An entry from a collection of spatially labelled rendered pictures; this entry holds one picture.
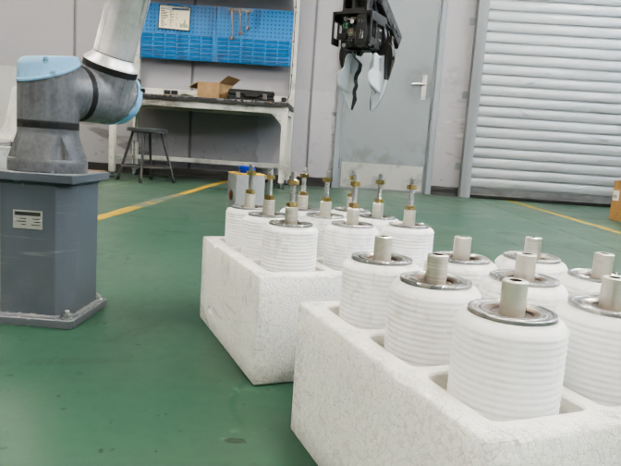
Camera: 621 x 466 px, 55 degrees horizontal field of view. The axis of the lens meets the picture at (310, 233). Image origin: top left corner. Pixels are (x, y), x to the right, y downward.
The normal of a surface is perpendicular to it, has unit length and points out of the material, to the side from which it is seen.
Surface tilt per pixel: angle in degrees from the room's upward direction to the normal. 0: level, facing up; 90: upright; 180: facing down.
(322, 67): 90
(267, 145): 90
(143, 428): 0
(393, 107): 90
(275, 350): 90
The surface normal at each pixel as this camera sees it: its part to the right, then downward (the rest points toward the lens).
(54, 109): 0.53, 0.15
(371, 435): -0.93, -0.01
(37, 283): -0.04, 0.14
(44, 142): 0.29, -0.15
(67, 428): 0.07, -0.99
